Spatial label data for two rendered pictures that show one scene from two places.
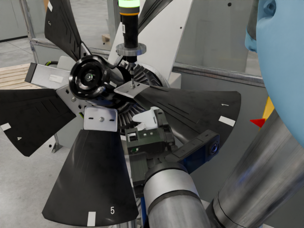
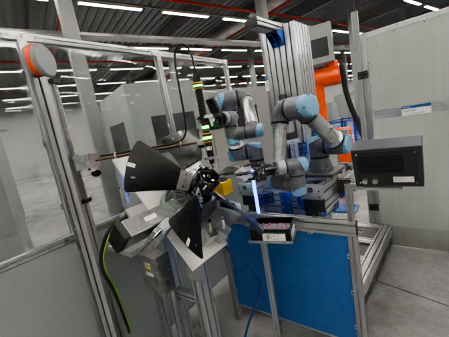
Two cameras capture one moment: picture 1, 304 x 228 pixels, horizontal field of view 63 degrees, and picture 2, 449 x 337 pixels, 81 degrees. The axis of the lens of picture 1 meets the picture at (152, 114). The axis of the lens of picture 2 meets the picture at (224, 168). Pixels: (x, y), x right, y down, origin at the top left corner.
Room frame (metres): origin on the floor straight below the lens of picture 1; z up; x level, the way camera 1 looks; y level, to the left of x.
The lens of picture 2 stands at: (0.25, 1.31, 1.44)
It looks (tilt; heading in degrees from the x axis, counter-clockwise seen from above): 9 degrees down; 281
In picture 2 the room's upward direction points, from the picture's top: 10 degrees counter-clockwise
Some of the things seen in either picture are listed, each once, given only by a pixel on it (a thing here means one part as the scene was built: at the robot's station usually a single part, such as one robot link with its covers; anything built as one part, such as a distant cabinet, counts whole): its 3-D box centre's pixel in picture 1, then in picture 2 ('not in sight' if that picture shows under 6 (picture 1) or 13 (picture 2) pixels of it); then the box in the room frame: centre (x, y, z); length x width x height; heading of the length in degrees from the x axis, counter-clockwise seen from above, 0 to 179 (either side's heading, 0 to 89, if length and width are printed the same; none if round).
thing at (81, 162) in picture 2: not in sight; (85, 161); (1.19, 0.13, 1.38); 0.10 x 0.07 x 0.09; 8
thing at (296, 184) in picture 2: not in sight; (294, 184); (0.18, -0.05, 1.08); 0.11 x 0.08 x 0.11; 139
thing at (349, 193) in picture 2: not in sight; (349, 202); (-0.07, -0.03, 0.96); 0.03 x 0.03 x 0.20; 63
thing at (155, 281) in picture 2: not in sight; (156, 271); (0.97, 0.10, 0.73); 0.15 x 0.09 x 0.22; 153
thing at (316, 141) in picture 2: not in sight; (319, 144); (-0.02, -0.45, 1.20); 0.13 x 0.12 x 0.14; 139
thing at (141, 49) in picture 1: (130, 28); (207, 149); (0.58, 0.05, 1.33); 0.09 x 0.07 x 0.10; 8
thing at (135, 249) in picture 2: not in sight; (145, 237); (1.11, -0.10, 0.85); 0.36 x 0.24 x 0.03; 63
